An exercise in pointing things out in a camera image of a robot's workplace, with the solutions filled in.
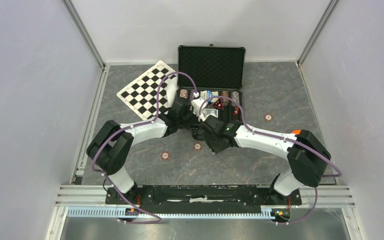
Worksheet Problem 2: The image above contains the blue boxed card deck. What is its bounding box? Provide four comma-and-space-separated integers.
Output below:
200, 90, 219, 104

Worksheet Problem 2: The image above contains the all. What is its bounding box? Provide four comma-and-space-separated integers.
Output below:
210, 98, 224, 110

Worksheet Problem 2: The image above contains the red five poker chip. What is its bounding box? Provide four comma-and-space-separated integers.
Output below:
264, 114, 273, 122
161, 151, 170, 160
193, 142, 202, 151

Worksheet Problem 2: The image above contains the brown poker chip stack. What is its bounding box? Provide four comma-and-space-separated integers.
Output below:
220, 90, 229, 107

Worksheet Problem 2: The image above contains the blue backed card deck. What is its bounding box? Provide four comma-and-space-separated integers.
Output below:
201, 108, 219, 119

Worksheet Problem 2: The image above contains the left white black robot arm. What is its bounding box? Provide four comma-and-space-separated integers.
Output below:
86, 97, 204, 204

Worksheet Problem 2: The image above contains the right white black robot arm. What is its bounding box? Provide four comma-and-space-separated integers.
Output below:
200, 116, 331, 204

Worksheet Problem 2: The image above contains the black poker set case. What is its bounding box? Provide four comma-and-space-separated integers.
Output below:
175, 44, 246, 123

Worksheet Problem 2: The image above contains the orange poker chip stack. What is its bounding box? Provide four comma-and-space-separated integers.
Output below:
179, 89, 189, 99

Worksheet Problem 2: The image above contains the red dice group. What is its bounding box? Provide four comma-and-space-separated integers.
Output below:
233, 106, 241, 116

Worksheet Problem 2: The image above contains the pink grey chip stack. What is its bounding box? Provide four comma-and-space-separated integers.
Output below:
231, 91, 240, 107

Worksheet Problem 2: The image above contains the black white checkerboard mat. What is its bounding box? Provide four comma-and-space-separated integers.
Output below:
116, 60, 177, 120

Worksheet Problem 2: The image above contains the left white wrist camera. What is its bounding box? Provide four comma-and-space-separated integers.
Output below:
191, 91, 208, 117

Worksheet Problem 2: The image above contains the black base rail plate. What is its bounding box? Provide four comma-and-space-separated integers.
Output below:
124, 184, 302, 215

